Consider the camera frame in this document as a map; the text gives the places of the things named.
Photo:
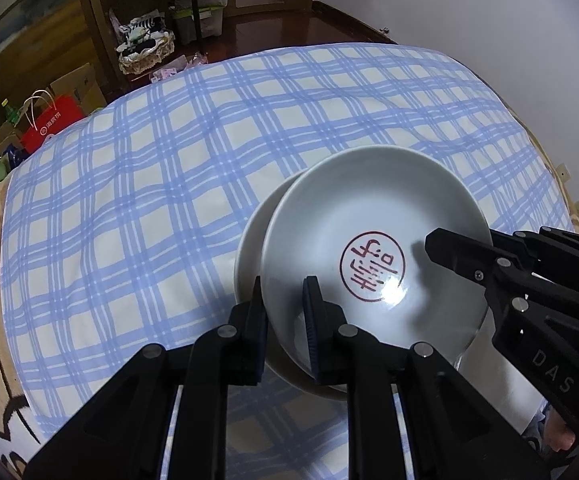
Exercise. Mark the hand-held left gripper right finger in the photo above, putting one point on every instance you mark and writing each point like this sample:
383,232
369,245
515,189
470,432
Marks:
313,330

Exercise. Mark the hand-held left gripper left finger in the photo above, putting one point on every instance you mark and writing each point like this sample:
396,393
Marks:
255,340

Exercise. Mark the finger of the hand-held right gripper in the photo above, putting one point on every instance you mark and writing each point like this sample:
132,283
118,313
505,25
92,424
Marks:
569,260
459,252

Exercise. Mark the plain white plate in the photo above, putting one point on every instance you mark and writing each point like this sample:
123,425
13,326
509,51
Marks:
252,250

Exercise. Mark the white red-stamp plate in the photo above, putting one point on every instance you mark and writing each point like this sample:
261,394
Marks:
344,200

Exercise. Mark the person's right hand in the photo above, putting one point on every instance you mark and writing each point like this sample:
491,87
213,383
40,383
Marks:
559,432

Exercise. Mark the person's blue-grey clothing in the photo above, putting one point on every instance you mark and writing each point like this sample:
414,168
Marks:
534,425

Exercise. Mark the blue plaid cloth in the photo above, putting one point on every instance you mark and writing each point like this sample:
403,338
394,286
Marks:
144,185

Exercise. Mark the cardboard box of packets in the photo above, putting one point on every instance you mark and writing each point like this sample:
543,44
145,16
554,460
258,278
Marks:
179,67

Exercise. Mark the red paper bag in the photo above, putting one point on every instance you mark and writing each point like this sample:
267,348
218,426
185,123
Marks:
54,125

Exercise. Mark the wicker basket with clothes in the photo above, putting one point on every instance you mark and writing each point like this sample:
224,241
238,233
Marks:
147,52

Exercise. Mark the clear plastic storage bin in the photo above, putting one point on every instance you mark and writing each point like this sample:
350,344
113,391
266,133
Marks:
209,15

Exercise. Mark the green bottle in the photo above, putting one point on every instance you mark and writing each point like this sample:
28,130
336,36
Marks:
11,112

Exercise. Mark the black folding stand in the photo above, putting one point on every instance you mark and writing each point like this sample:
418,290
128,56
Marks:
197,10

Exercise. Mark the wooden cabinet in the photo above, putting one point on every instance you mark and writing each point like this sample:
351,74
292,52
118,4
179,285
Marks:
96,20

